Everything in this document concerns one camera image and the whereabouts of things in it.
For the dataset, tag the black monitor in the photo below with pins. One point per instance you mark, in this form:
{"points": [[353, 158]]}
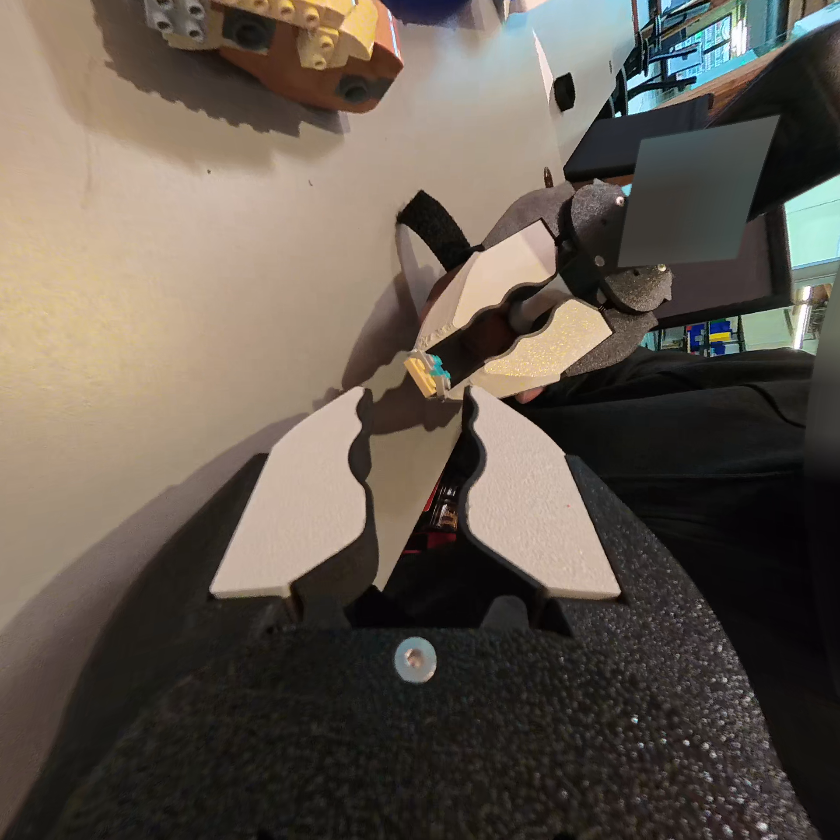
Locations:
{"points": [[604, 144]]}

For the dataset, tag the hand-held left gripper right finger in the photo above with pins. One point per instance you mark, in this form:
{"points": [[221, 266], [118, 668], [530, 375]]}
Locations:
{"points": [[531, 518]]}

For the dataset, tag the tan brown brick ship model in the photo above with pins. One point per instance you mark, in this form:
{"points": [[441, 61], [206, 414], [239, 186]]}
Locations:
{"points": [[295, 65]]}

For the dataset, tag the tan square brick plate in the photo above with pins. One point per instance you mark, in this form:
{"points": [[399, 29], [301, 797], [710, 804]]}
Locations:
{"points": [[418, 374]]}

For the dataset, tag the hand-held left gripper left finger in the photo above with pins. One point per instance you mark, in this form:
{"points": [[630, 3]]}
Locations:
{"points": [[295, 518]]}

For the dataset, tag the red black tool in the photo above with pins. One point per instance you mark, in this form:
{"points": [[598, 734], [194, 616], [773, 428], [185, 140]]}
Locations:
{"points": [[443, 518]]}

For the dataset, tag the person's right hand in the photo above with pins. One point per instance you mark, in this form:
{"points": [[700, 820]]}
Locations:
{"points": [[495, 338]]}

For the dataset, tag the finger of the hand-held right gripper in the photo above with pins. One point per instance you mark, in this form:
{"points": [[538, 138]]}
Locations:
{"points": [[558, 341], [505, 269]]}

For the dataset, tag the black round knob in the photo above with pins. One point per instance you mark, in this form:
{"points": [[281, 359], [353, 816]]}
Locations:
{"points": [[564, 92]]}

